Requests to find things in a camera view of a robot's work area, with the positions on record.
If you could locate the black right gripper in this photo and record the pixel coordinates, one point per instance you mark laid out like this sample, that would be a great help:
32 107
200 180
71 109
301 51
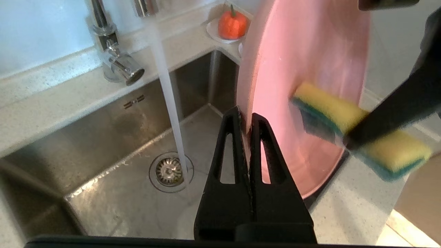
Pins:
430 44

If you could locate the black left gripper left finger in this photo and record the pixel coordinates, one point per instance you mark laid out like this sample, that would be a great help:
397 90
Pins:
224 206

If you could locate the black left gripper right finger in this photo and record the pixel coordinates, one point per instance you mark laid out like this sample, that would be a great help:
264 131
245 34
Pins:
279 210

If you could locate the yellow sponge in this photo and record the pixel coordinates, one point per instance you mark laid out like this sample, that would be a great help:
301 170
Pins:
327 106

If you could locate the pink plate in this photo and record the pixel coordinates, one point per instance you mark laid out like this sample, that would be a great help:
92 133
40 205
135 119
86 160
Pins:
303 51

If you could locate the stainless steel sink basin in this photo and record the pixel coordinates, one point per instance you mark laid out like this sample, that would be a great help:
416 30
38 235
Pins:
103 155

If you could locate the round metal drain strainer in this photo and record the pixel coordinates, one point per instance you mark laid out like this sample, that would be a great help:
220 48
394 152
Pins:
168 172

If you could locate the running water stream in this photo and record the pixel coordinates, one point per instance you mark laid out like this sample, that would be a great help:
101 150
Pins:
168 96

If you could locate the small white dish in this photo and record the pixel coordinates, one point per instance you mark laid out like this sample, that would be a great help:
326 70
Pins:
240 50
213 34

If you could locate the red toy tomato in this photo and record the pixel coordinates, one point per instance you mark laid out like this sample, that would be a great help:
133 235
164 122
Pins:
232 26

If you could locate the chrome gooseneck faucet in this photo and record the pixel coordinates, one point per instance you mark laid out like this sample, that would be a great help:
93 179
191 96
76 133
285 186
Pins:
113 58

